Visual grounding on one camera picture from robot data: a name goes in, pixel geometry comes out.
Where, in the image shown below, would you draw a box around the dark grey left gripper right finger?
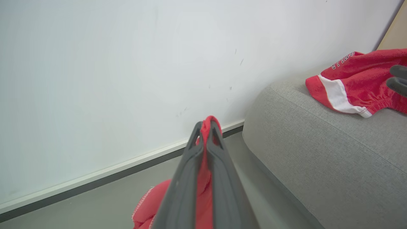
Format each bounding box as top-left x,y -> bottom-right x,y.
206,122 -> 260,229

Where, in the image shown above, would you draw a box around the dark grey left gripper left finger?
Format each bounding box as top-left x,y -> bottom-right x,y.
151,121 -> 204,229

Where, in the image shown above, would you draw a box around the white and black baseboard strip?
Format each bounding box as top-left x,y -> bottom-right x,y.
0,119 -> 245,223

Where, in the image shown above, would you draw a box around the beige wooden panel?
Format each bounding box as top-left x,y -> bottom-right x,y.
376,0 -> 407,51

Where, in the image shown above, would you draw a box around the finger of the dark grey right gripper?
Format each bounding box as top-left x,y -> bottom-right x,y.
390,65 -> 407,80
386,78 -> 407,98

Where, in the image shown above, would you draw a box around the plain red garment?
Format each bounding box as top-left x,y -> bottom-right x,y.
132,115 -> 223,229

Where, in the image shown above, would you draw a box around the red lettered garment white stripes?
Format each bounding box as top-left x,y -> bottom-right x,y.
305,48 -> 407,118

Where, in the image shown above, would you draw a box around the grey fabric sofa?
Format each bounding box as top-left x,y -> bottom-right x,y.
242,64 -> 407,229

